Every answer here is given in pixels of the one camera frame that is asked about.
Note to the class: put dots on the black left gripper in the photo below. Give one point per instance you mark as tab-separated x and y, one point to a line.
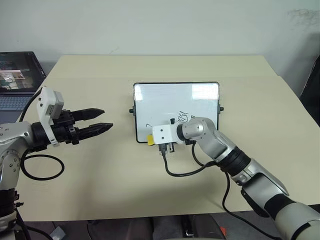
63	130

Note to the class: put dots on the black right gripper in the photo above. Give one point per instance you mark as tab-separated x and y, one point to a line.
171	147

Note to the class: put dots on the yellow eraser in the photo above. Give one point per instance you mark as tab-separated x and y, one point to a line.
150	140

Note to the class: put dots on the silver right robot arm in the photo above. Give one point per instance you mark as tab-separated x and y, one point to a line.
260	180

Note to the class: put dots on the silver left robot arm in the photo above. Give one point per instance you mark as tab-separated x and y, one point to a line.
12	132

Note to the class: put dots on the small black-framed whiteboard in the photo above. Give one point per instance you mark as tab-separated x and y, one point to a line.
175	100

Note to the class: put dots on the open dark laptop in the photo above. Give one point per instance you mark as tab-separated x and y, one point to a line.
17	72

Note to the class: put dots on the dark chair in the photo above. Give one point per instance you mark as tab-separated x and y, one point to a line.
312	100

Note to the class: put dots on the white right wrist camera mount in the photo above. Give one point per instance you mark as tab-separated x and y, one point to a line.
163	133

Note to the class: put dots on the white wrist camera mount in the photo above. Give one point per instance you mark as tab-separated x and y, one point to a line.
163	133
46	100

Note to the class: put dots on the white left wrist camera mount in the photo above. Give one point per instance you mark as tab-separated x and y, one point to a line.
46	100

